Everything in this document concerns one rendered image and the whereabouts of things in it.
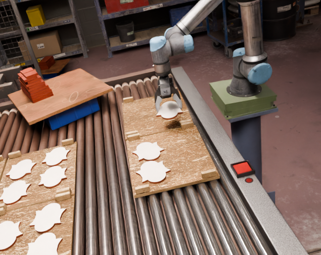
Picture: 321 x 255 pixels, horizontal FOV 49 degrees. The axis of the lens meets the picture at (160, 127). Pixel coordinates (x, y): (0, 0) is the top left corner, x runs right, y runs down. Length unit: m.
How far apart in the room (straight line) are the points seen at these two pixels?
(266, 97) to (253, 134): 0.26
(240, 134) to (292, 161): 1.04
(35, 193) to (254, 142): 1.21
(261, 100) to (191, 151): 0.53
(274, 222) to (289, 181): 1.56
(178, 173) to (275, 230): 0.45
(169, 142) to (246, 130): 0.55
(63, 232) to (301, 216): 1.68
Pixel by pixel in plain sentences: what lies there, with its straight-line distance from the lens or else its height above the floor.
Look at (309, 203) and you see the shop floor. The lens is 2.69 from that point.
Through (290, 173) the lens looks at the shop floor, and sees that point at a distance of 2.91.
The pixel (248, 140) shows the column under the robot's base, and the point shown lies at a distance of 2.08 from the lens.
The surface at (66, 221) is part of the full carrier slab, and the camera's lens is 1.42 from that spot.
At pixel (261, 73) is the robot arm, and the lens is 1.76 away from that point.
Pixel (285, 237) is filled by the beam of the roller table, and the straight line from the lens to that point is 1.25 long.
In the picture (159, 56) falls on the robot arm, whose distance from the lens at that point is 1.60.
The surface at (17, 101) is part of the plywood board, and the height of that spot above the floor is 1.04.
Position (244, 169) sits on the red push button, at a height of 0.93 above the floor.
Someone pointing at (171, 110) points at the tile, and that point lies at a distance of 1.72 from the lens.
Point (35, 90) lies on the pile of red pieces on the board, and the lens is 2.16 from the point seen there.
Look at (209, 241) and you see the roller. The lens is 1.23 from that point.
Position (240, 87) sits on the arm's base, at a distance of 1.94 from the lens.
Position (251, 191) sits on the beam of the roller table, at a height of 0.92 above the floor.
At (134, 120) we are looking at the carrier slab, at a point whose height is 0.94.
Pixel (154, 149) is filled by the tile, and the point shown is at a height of 0.95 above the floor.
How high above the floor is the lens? 1.86
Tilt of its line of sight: 31 degrees down
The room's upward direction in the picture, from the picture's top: 11 degrees counter-clockwise
